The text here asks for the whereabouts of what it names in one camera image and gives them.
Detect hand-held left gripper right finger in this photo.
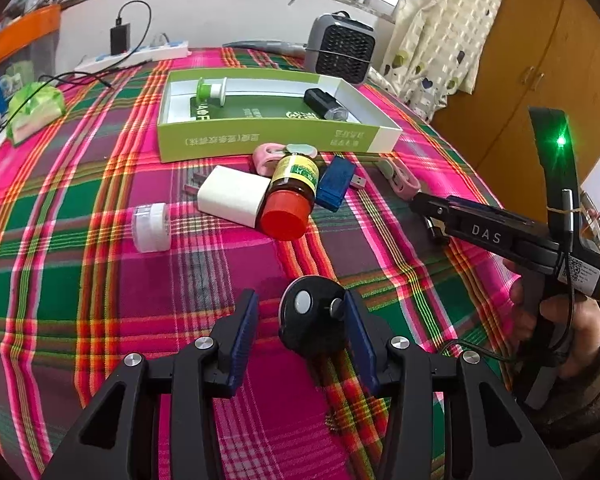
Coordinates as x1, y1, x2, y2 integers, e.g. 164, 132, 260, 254
342, 289, 563, 480

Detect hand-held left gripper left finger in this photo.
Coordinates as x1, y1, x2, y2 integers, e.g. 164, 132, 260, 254
40, 289, 261, 480

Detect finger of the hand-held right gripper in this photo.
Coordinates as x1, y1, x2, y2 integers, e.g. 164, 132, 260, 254
447, 196, 550, 236
410, 193, 522, 262

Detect black round remote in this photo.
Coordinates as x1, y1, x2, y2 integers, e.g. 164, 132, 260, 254
278, 276, 351, 358

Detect plain pink clip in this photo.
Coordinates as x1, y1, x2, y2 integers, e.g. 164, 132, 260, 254
377, 157, 422, 202

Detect brown bottle with red cap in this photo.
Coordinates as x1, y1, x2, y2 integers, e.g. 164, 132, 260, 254
259, 154, 321, 242

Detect white charger block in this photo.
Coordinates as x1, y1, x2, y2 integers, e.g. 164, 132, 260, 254
182, 165, 271, 228

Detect green cardboard box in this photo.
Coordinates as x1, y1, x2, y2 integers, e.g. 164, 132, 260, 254
156, 69, 404, 163

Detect person's right hand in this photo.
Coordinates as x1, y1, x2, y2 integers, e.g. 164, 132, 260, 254
502, 257, 600, 382

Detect wooden wardrobe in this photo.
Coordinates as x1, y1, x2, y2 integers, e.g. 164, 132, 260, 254
430, 0, 600, 211

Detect pink plaid blanket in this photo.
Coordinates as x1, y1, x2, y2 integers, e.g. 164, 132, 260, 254
0, 47, 523, 480

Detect blue card reader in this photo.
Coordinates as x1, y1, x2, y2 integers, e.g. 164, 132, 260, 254
314, 156, 370, 212

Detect pink clip with green pad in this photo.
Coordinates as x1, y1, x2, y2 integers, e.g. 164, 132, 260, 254
251, 142, 320, 177

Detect patterned curtain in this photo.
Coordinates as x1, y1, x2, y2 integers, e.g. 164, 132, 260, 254
380, 0, 513, 121

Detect black device with clear end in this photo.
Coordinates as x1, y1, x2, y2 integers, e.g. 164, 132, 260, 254
303, 88, 349, 122

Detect grey space heater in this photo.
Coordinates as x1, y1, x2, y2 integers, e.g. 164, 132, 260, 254
305, 12, 376, 86

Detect green and white spool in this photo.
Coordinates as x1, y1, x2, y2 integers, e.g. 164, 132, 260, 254
196, 78, 229, 107

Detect grey flat object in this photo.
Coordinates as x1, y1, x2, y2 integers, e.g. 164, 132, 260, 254
222, 40, 311, 58

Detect white power strip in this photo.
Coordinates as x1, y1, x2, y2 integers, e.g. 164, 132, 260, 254
74, 40, 190, 73

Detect green tissue packet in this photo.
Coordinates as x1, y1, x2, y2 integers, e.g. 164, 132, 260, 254
7, 81, 65, 147

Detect black power adapter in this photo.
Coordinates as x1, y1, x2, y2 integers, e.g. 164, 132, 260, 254
110, 22, 132, 55

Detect orange lidded storage bin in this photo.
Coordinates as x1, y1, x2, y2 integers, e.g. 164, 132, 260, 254
0, 4, 62, 66

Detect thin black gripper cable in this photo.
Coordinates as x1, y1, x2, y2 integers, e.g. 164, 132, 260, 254
437, 187, 581, 367

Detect black adapter cable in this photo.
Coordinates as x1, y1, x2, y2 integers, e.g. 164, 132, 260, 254
2, 1, 153, 133

